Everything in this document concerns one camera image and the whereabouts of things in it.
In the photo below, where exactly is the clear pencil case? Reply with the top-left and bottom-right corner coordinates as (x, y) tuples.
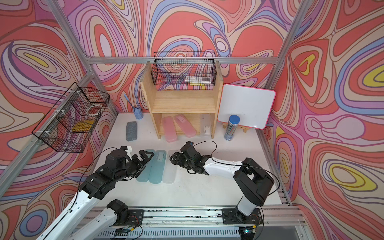
(162, 150), (178, 185)
(200, 113), (212, 137)

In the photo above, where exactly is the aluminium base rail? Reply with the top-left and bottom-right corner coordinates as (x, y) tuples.
(53, 205), (313, 240)

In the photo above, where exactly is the wooden board easel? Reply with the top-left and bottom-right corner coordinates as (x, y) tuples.
(223, 123), (250, 133)

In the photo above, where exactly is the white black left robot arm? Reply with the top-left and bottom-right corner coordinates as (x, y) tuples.
(38, 146), (155, 240)

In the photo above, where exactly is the blue pen cup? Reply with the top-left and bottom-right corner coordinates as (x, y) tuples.
(124, 94), (144, 120)

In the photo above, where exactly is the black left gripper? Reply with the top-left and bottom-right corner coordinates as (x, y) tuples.
(113, 149), (154, 183)

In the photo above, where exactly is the silver box in basket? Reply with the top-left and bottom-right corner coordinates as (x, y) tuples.
(185, 76), (212, 85)

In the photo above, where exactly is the black wire basket on shelf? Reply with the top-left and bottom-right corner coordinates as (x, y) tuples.
(152, 51), (217, 91)

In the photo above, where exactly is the white board pink frame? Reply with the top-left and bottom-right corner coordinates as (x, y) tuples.
(217, 84), (276, 130)

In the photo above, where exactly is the black wire basket on frame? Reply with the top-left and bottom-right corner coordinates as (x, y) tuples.
(32, 83), (110, 153)

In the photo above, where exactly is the grey felt eraser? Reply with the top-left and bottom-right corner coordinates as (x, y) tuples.
(126, 122), (137, 142)

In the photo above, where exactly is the wooden two-tier shelf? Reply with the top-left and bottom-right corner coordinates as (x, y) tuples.
(140, 61), (224, 139)

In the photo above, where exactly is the pink pencil case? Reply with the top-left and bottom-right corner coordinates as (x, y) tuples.
(162, 117), (177, 143)
(174, 114), (197, 138)

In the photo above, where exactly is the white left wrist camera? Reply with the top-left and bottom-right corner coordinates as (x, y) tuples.
(120, 146), (132, 158)

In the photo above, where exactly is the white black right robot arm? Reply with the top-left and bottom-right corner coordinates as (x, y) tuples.
(170, 141), (275, 226)

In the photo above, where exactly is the teal pencil case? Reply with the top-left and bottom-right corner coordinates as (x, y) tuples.
(136, 160), (153, 183)
(149, 150), (167, 184)

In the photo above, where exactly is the yellow item in side basket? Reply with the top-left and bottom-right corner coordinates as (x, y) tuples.
(71, 120), (95, 133)

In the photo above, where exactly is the colored pencil tube blue lid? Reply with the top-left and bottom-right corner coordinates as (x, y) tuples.
(224, 115), (241, 141)

